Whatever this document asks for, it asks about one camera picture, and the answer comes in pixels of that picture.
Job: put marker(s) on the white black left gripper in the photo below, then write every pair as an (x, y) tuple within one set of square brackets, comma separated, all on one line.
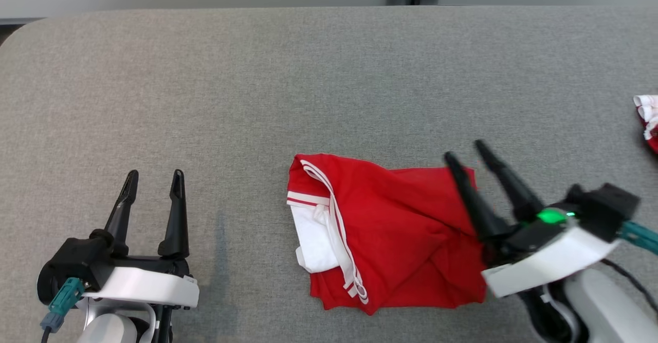
[(146, 284)]

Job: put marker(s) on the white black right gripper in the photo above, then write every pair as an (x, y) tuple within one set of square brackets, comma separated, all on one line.
[(550, 253)]

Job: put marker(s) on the red white jersey shirt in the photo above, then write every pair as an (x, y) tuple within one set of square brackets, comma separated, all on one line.
[(401, 230)]

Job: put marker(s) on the red white shorts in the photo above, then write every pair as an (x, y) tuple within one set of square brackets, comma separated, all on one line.
[(649, 122)]

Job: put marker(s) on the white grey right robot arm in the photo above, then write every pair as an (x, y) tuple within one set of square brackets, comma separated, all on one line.
[(601, 312)]

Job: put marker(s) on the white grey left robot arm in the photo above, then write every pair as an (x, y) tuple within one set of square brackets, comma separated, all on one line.
[(110, 330)]

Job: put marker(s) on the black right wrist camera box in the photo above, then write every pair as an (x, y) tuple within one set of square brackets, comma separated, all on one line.
[(604, 209)]

